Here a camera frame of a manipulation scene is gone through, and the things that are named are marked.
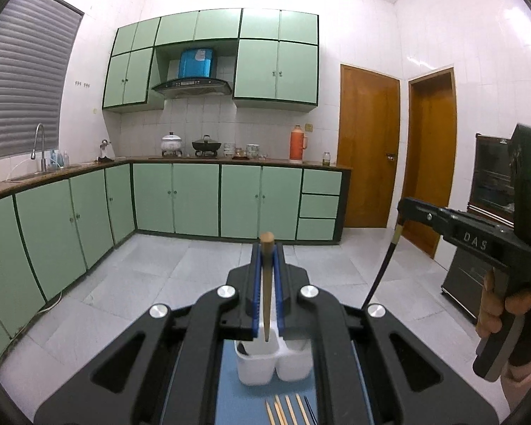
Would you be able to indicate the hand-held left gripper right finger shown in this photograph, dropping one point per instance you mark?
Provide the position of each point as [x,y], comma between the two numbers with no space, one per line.
[278,292]

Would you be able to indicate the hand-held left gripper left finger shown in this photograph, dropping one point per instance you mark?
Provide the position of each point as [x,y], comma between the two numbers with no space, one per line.
[256,292]

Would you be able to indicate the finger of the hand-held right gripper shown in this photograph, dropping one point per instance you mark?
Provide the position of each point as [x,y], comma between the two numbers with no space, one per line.
[420,214]

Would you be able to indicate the brown wooden chopstick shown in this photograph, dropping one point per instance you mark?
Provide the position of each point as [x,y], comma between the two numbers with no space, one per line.
[280,411]
[267,274]

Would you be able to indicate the black chopstick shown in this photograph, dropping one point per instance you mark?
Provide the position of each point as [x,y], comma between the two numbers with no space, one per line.
[311,411]
[380,270]

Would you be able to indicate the white utensil holder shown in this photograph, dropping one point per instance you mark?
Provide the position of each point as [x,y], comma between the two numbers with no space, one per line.
[256,369]

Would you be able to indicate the person's right forearm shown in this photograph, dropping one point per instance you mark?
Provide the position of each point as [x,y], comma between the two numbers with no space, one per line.
[524,385]

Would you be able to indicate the person's right hand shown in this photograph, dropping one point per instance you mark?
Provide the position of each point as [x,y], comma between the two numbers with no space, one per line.
[486,314]

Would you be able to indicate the black oven cabinet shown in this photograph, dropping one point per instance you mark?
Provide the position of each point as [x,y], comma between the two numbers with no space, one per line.
[486,177]

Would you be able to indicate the plain wooden door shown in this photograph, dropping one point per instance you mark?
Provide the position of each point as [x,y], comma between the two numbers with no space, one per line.
[429,159]

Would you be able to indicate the glass jar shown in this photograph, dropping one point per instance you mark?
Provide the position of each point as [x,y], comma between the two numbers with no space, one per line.
[326,158]

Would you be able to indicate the green base cabinets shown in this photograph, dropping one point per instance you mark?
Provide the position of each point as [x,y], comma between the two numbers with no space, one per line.
[194,199]

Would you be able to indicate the blue table mat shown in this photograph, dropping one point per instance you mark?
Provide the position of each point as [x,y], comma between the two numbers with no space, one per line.
[239,403]

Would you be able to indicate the light bamboo chopstick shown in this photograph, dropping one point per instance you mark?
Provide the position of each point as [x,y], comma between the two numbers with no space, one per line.
[270,414]

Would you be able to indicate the orange thermos flask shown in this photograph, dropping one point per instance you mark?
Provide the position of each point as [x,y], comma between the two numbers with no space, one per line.
[298,146]

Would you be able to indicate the black wok with lid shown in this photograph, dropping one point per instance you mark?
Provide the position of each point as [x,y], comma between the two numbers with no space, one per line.
[206,145]

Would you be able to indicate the white cooking pot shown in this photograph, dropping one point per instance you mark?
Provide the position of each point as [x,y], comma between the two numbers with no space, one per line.
[171,145]

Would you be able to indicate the small countertop appliance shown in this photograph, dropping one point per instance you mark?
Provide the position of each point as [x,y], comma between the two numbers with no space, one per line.
[105,150]

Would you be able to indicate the black range hood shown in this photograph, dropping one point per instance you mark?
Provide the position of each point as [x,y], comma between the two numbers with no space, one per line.
[194,84]

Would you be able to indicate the bottles beside sink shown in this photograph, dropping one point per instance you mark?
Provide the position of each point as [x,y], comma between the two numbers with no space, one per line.
[59,159]

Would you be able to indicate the chrome kitchen faucet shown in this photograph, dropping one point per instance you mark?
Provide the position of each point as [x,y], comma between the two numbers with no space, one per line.
[37,141]

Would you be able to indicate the grey window blind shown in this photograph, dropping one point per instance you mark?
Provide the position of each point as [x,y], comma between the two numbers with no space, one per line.
[22,88]

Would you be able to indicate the green wall cabinets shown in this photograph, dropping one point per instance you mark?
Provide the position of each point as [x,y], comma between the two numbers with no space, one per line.
[256,71]

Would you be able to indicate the wall hooks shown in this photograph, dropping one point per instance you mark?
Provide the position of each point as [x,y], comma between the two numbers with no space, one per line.
[82,84]

